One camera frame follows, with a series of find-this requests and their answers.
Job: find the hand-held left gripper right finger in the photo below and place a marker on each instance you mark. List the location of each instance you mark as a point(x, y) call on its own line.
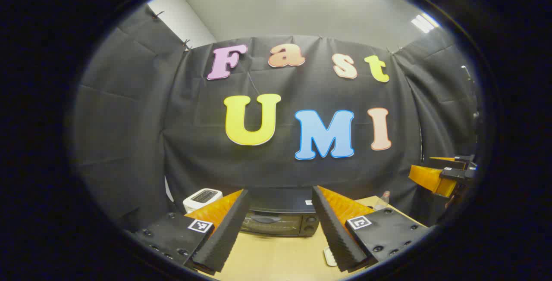
point(334, 233)

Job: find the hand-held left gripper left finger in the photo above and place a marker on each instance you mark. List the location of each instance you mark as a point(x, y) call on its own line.
point(228, 233)

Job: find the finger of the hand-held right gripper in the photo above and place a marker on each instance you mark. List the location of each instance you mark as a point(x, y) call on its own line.
point(427, 179)
point(444, 159)

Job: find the pale square plate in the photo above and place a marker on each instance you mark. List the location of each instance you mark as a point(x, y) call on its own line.
point(329, 257)

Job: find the black electric oven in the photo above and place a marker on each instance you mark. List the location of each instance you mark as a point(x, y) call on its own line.
point(276, 201)

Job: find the white toaster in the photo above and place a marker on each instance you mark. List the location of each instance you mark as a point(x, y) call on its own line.
point(202, 197)

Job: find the clear plastic water bottle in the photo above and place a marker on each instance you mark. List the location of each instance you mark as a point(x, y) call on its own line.
point(384, 201)

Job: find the ceiling light panel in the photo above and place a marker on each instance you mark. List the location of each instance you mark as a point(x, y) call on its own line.
point(424, 22)

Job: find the black backdrop cloth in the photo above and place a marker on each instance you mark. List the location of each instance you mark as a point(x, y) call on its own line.
point(142, 121)

